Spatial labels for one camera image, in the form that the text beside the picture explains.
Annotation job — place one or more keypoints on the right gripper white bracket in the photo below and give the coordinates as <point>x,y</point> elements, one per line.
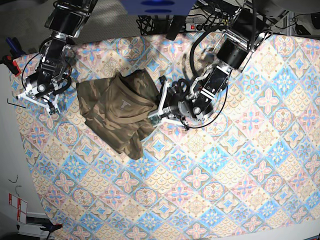
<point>45,97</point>

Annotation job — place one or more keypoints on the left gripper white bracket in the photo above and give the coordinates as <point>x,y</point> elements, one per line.
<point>173,107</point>

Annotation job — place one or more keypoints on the camouflage T-shirt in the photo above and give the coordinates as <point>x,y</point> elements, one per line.
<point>116,109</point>

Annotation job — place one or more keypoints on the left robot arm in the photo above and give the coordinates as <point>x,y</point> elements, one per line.
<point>195,99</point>

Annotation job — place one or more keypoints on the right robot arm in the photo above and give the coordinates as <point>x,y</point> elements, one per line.
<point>53,74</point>

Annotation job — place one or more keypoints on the black hex key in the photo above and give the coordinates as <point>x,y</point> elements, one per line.
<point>14,104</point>

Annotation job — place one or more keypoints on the black red clamp upper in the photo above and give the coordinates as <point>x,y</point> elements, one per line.
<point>11,64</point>

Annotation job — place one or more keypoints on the black red clamp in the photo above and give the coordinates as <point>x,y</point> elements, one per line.
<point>49,227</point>
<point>11,64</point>

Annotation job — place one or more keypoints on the red white label card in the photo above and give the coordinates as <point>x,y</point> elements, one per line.
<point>21,207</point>

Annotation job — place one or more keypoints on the patterned tablecloth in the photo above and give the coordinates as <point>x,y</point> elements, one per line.
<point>255,168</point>

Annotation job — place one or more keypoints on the blue box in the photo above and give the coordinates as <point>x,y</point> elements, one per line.
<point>158,7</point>

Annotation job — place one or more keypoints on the black red clamp lower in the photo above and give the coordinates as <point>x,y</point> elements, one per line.
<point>49,227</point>

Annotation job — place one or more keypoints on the black bar under camera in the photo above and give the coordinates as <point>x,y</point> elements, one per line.
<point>175,26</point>

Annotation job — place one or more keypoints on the white power strip red switch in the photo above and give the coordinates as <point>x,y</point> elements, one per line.
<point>195,27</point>

